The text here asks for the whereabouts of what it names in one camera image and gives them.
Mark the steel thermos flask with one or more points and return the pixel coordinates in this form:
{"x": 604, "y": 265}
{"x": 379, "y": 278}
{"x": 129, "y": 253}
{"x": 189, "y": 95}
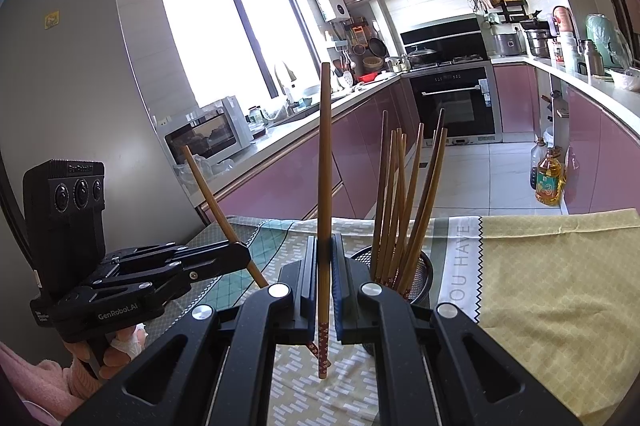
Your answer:
{"x": 590, "y": 61}

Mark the person's left hand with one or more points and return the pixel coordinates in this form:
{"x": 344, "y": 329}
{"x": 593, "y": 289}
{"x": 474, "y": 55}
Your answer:
{"x": 125, "y": 346}

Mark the black camera box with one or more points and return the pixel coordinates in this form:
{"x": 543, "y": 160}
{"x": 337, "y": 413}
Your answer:
{"x": 63, "y": 203}

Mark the black built-in oven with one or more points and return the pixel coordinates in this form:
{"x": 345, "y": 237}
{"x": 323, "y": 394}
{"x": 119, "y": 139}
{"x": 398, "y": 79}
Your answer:
{"x": 468, "y": 95}

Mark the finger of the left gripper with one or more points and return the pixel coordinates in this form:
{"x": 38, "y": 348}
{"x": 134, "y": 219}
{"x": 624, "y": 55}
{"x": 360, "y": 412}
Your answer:
{"x": 209, "y": 261}
{"x": 144, "y": 256}

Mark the pink sleeve forearm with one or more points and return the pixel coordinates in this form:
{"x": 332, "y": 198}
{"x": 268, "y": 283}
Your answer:
{"x": 49, "y": 392}

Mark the silver rice cooker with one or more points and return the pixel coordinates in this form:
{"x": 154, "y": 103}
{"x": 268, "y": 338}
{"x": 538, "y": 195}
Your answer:
{"x": 507, "y": 44}

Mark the mint green appliance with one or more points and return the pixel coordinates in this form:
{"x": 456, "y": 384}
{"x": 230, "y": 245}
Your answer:
{"x": 609, "y": 41}

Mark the pink thermos jug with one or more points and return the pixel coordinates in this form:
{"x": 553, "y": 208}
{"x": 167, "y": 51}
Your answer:
{"x": 563, "y": 21}

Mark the black range hood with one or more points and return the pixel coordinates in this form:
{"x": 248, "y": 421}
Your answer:
{"x": 450, "y": 38}

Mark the patterned tablecloth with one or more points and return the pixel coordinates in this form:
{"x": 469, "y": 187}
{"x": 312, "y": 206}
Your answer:
{"x": 560, "y": 293}

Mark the silver refrigerator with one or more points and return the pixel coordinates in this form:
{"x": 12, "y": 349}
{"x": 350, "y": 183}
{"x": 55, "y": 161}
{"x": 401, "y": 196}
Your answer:
{"x": 68, "y": 92}

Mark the white microwave oven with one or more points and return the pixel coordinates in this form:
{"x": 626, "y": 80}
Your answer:
{"x": 218, "y": 133}

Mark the kitchen window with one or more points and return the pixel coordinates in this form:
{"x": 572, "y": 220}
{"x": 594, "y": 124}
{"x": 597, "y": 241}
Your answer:
{"x": 258, "y": 51}

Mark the black wall rack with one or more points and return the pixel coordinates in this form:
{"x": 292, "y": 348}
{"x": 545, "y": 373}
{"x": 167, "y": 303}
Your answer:
{"x": 500, "y": 11}

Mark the black mesh utensil holder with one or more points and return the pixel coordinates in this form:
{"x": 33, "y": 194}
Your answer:
{"x": 419, "y": 289}

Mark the cooking oil bottle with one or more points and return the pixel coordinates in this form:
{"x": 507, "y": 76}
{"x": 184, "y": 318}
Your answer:
{"x": 550, "y": 178}

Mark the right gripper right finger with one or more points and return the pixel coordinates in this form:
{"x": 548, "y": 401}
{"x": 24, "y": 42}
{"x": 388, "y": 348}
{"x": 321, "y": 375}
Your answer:
{"x": 434, "y": 366}

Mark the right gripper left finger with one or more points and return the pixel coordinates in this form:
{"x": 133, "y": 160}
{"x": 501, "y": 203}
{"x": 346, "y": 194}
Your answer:
{"x": 213, "y": 368}

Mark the steel steamer pot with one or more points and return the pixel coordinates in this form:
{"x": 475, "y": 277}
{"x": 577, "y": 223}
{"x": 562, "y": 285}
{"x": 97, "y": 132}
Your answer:
{"x": 537, "y": 34}

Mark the black wok on stove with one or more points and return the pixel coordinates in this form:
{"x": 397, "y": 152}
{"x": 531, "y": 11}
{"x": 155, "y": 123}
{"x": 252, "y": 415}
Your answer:
{"x": 422, "y": 57}

